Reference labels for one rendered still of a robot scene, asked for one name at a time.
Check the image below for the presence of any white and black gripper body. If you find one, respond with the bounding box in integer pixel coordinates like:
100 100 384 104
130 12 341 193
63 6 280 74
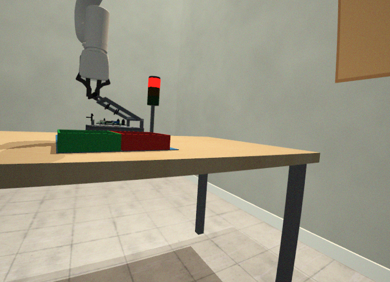
79 49 109 82

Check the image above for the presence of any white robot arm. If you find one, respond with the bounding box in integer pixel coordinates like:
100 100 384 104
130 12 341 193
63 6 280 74
74 0 110 54

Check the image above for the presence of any red bin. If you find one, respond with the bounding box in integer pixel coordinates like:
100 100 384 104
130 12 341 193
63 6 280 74
111 131 170 151

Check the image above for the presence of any green open tray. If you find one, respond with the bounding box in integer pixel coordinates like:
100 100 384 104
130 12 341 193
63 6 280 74
57 129 122 153

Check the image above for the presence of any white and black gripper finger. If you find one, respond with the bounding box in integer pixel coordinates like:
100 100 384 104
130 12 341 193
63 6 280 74
94 79 110 100
76 73 92 99

